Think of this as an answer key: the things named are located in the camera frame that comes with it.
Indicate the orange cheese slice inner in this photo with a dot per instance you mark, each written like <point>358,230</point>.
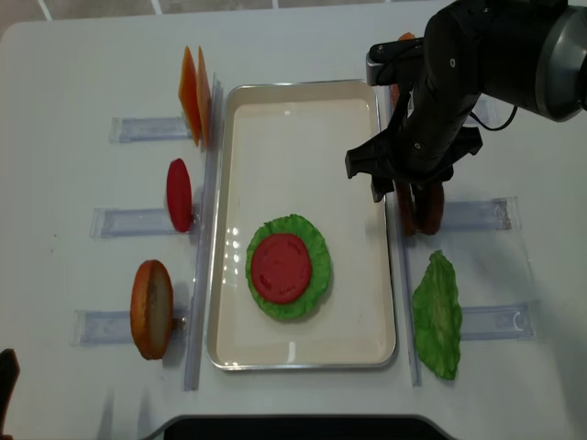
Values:
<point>203,98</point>

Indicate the orange cheese slice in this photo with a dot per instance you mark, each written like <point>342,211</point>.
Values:
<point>203,98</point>
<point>187,94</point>

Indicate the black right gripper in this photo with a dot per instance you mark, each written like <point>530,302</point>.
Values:
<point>425,137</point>

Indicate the green lettuce leaf on tray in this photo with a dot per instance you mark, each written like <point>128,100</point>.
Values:
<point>321,264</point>

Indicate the clear pusher rail near cheese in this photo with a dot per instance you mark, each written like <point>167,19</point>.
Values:
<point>129,130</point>

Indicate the red tomato slice upright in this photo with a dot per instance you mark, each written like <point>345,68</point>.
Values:
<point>179,196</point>

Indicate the brown meat patty front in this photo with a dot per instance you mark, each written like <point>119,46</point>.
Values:
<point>406,206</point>

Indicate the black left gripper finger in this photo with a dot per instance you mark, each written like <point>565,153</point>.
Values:
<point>9,372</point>

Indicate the orange cheese slice outer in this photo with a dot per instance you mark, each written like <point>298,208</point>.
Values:
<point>187,94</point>

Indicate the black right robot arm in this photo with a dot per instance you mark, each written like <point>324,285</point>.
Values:
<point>529,54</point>

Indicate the clear pusher rail near tomato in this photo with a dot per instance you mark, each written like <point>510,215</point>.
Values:
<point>114,223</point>

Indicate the clear pusher rail near lettuce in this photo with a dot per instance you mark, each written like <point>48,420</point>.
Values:
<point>502,322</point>

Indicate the metal baking tray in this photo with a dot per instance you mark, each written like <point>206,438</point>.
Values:
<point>283,153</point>

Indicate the clear pusher rail near patties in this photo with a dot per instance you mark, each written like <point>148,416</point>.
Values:
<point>493,214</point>

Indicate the red tomato slice on tray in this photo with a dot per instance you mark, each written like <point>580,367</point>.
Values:
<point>281,268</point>

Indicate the bread slice on left rack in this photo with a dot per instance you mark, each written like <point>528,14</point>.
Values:
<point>151,309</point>

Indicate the clear pusher rail near bread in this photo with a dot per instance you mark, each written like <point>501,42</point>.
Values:
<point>100,328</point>

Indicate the clear pusher rail far right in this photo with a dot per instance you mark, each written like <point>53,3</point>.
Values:
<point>491,111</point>

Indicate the green lettuce leaf upright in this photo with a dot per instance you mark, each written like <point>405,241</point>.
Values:
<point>437,317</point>

